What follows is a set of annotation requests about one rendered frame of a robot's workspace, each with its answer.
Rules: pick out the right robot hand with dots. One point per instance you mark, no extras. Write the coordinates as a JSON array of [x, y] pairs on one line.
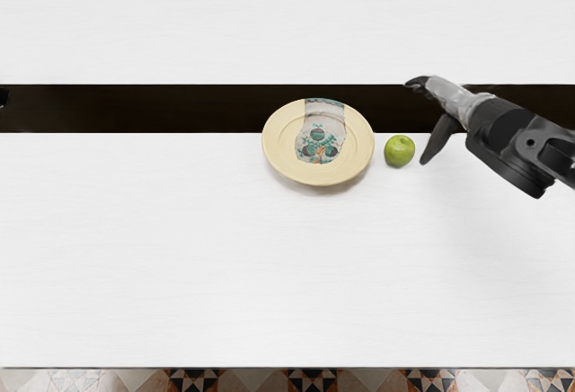
[[450, 96]]

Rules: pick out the cream plate with printed pattern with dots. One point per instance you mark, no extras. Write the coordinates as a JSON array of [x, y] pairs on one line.
[[280, 149]]

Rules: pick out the green apple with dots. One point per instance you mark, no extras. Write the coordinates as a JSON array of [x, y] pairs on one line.
[[399, 151]]

